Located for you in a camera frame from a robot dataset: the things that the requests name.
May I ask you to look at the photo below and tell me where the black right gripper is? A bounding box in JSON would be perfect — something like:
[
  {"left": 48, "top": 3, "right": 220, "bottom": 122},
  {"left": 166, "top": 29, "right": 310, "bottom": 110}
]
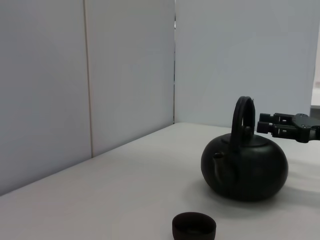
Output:
[{"left": 256, "top": 112, "right": 320, "bottom": 144}]

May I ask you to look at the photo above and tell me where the black round teapot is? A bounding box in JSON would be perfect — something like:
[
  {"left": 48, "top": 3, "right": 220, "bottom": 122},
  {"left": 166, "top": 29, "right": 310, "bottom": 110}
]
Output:
[{"left": 200, "top": 95, "right": 289, "bottom": 203}]

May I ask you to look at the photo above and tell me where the dark brown teacup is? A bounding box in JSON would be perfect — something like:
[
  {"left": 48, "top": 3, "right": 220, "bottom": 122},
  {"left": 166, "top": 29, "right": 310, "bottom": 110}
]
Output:
[{"left": 171, "top": 211, "right": 217, "bottom": 240}]

